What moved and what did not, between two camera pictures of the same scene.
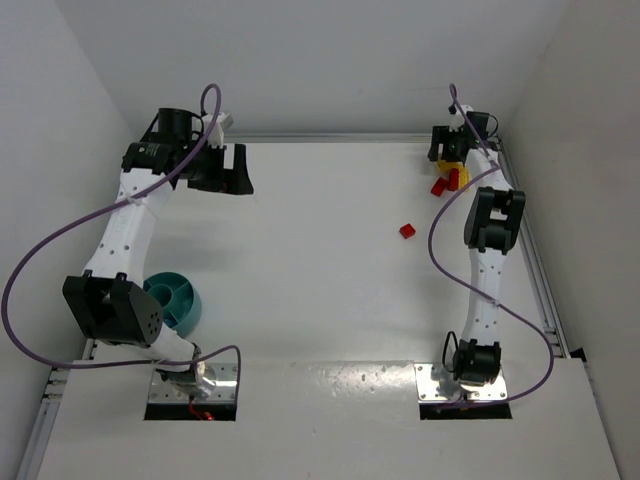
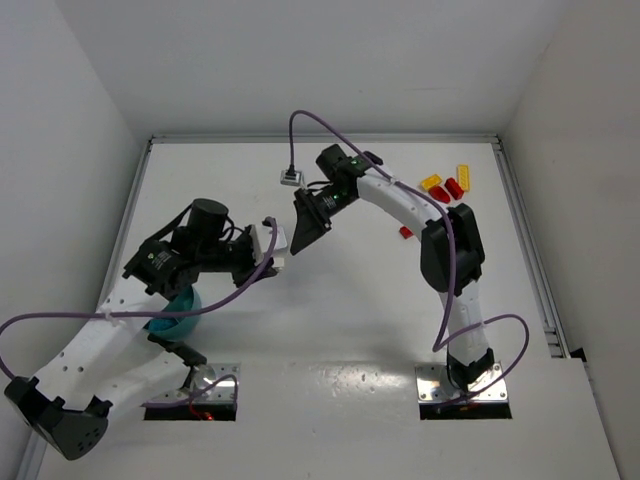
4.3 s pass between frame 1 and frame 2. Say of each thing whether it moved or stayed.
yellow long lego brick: stayed
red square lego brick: stayed
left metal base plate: stayed
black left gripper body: moved
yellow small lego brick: moved
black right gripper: moved
